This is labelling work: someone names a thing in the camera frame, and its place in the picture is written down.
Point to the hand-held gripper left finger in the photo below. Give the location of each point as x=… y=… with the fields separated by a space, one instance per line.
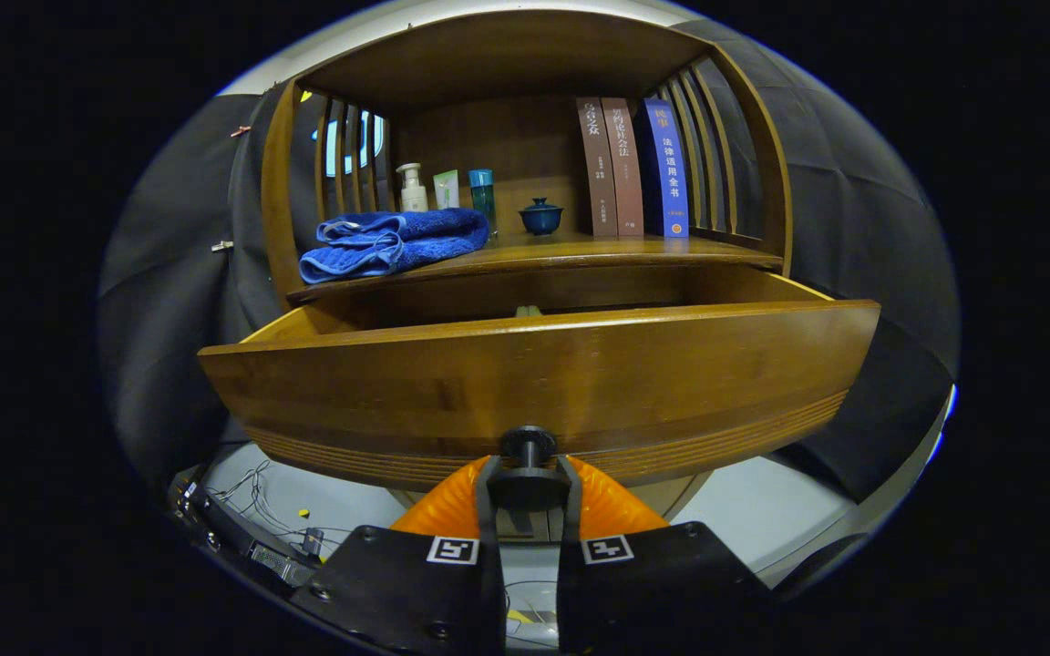
x=486 y=510

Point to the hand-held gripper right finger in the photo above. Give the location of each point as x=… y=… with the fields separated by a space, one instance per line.
x=569 y=515

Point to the wooden drawer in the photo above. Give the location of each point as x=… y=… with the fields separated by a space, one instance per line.
x=534 y=374

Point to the wooden countertop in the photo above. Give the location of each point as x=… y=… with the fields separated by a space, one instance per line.
x=580 y=248

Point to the wooden cabinet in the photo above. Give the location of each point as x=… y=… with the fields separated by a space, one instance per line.
x=507 y=55

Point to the black electronic device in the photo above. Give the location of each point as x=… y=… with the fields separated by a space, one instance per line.
x=261 y=556

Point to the blue folded towel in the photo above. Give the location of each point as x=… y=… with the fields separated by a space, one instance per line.
x=397 y=241

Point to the dark blue lidded teacup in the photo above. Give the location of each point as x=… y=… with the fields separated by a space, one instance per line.
x=540 y=219

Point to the teal bottle with blue cap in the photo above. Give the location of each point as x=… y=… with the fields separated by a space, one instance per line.
x=482 y=196

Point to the white green tube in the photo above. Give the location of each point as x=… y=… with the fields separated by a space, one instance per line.
x=446 y=191

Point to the white pump bottle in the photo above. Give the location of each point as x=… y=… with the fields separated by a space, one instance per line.
x=413 y=196

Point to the reddish brown book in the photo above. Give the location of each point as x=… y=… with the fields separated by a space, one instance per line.
x=625 y=173

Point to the dark brown book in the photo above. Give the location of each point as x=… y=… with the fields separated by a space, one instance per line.
x=596 y=164

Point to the blue book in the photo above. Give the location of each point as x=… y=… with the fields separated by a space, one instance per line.
x=668 y=173

